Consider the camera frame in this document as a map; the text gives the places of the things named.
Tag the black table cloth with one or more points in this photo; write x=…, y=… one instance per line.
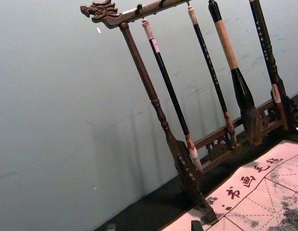
x=153, y=204

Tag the dark carved wooden brush rack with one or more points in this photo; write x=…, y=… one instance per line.
x=139, y=65

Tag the white practice cloth, red grid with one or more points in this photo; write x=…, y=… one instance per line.
x=254, y=192

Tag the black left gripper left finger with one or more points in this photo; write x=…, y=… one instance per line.
x=111, y=227

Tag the black brush with white cap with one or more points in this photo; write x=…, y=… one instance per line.
x=168, y=81

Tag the thin black brush, white cap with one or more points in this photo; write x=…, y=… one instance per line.
x=209, y=57

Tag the plain pale wall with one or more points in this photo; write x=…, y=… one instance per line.
x=55, y=108

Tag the black brush with brown ferrule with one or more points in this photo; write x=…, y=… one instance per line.
x=262, y=41

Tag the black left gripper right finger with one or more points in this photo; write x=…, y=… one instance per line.
x=195, y=226

